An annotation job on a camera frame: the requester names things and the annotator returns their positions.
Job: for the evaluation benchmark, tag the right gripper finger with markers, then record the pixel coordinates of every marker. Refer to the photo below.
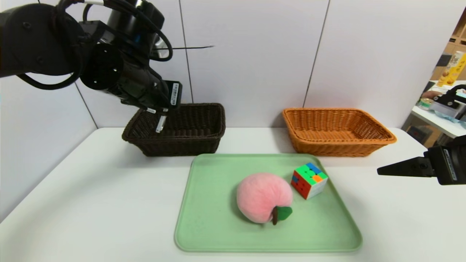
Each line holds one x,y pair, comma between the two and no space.
407,168

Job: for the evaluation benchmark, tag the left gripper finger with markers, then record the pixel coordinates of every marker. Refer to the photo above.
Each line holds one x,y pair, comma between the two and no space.
164,111
151,110

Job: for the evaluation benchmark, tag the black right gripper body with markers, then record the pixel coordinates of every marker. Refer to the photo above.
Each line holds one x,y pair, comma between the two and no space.
447,165

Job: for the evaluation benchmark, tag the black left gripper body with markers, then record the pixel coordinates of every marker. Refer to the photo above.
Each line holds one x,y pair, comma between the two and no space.
174,94

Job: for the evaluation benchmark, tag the white pen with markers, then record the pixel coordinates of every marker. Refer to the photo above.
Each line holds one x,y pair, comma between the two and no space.
160,125

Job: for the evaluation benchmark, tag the pink plush peach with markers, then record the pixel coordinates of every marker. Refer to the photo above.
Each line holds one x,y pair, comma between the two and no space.
262,196

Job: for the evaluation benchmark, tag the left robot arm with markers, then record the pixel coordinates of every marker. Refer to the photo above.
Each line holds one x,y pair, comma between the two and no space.
36,40

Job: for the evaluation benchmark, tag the dark brown wicker basket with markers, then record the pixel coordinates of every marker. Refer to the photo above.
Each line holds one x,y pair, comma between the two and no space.
196,145

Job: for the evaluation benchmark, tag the orange wicker basket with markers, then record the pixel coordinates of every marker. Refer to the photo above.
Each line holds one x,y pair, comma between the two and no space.
327,147

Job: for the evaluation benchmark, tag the white side table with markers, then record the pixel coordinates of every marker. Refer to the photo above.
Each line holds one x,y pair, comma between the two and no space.
437,122

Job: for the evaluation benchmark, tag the small tin can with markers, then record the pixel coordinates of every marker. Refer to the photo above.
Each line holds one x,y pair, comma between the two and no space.
425,104

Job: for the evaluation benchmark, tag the brown rounded item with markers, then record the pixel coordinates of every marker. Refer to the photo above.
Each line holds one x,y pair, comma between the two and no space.
431,95

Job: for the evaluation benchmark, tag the yellow snack box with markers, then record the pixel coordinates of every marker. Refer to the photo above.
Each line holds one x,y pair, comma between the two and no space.
453,69

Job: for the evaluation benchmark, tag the multicoloured puzzle cube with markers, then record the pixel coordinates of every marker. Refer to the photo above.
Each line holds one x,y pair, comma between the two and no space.
308,174

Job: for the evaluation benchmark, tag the light green plastic tray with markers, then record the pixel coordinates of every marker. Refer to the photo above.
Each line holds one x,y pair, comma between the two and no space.
320,233

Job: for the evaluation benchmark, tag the wooden shelf unit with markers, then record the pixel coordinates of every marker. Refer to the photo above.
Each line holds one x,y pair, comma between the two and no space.
459,32

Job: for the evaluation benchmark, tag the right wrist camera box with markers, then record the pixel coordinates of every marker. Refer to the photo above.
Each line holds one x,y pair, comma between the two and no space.
447,108

